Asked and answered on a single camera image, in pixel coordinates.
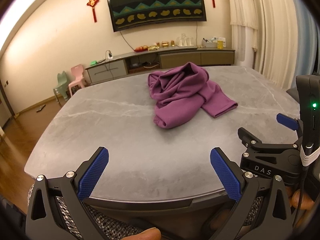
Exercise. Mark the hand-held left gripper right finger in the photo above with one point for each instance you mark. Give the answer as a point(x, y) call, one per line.
point(225, 172)

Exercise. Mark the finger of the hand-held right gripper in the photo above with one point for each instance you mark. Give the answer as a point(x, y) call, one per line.
point(286, 121)
point(246, 133)

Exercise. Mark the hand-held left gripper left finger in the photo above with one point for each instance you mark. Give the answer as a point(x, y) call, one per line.
point(93, 172)

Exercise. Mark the purple sweater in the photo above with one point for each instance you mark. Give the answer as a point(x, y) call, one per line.
point(180, 97)

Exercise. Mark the person's right hand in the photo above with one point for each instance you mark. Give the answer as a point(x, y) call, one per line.
point(308, 201)

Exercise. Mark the person's left hand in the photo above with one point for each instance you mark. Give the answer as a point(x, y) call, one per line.
point(142, 234)

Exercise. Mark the dark grey chair back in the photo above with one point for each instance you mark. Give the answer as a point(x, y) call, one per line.
point(292, 95)

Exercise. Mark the dark flat floor item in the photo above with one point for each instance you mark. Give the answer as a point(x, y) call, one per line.
point(40, 108)

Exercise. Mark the cream drape curtain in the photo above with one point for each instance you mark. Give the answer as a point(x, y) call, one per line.
point(277, 35)

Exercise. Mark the yellow container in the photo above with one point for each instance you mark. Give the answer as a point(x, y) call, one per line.
point(220, 45)

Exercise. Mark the green plastic child chair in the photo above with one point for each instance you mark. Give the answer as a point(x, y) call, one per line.
point(61, 85)

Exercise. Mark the pink plastic child chair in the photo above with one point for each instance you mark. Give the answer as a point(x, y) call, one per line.
point(78, 80)

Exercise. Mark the white storage box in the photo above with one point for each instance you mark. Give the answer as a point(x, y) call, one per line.
point(208, 43)

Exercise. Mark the grey TV cabinet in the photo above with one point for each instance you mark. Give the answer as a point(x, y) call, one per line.
point(180, 58)

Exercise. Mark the green flat item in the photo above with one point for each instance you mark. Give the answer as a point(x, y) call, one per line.
point(94, 62)

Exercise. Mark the set of clear glasses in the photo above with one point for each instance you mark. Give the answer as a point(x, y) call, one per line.
point(185, 41)

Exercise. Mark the white power strip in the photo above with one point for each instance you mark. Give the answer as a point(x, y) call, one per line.
point(110, 56)

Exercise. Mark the round gold ornament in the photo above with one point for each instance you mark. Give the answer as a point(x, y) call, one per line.
point(165, 44)

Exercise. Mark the white lace curtain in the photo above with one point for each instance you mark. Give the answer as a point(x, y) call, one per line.
point(241, 5)

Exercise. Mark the gold ingot ornament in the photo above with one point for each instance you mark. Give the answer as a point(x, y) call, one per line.
point(153, 47)

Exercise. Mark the red fruit plate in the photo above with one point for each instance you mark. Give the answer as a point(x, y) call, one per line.
point(141, 48)

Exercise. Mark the television with patterned cover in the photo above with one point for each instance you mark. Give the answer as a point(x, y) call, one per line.
point(155, 0)

